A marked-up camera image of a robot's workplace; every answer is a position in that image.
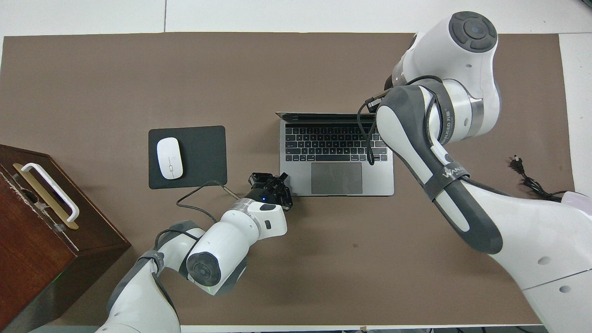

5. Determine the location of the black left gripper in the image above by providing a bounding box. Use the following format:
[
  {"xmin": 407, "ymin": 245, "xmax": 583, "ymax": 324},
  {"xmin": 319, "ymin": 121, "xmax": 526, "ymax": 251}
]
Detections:
[{"xmin": 247, "ymin": 172, "xmax": 293, "ymax": 212}]

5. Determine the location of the grey aluminium laptop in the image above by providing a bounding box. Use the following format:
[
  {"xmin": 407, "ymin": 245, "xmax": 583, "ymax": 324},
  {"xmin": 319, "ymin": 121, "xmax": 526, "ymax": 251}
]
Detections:
[{"xmin": 276, "ymin": 111, "xmax": 395, "ymax": 197}]

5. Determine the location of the black mouse pad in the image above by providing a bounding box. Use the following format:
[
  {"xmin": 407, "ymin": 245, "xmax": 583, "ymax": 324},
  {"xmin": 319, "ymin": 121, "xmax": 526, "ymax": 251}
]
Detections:
[{"xmin": 148, "ymin": 125, "xmax": 228, "ymax": 190}]

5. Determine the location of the white computer mouse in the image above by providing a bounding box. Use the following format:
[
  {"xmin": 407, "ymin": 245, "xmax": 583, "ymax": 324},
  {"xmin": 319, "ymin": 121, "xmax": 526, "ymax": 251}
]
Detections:
[{"xmin": 156, "ymin": 137, "xmax": 184, "ymax": 180}]

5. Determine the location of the brown table mat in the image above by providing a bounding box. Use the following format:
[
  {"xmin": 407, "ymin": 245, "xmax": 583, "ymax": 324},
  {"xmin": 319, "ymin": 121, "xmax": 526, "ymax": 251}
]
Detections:
[{"xmin": 0, "ymin": 31, "xmax": 589, "ymax": 327}]

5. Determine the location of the dark brown wooden box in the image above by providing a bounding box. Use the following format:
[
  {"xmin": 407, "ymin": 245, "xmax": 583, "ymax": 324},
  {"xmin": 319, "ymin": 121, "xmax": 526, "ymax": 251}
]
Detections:
[{"xmin": 0, "ymin": 144, "xmax": 132, "ymax": 331}]

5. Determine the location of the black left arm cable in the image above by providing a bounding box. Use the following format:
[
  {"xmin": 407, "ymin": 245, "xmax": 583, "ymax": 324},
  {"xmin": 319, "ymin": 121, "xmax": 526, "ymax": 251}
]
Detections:
[{"xmin": 155, "ymin": 179, "xmax": 241, "ymax": 250}]

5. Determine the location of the black lamp power cable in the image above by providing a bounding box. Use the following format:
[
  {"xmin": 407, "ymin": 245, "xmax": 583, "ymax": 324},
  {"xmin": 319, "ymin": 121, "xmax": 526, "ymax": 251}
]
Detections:
[{"xmin": 510, "ymin": 156, "xmax": 574, "ymax": 203}]

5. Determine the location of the white box handle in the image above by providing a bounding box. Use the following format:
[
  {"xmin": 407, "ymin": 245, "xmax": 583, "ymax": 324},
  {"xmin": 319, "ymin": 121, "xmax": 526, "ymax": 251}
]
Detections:
[{"xmin": 21, "ymin": 162, "xmax": 80, "ymax": 223}]

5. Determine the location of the brass handle plate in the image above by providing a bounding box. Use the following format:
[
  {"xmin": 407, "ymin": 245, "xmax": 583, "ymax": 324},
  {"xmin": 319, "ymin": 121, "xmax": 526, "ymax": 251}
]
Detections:
[{"xmin": 12, "ymin": 163, "xmax": 79, "ymax": 230}]

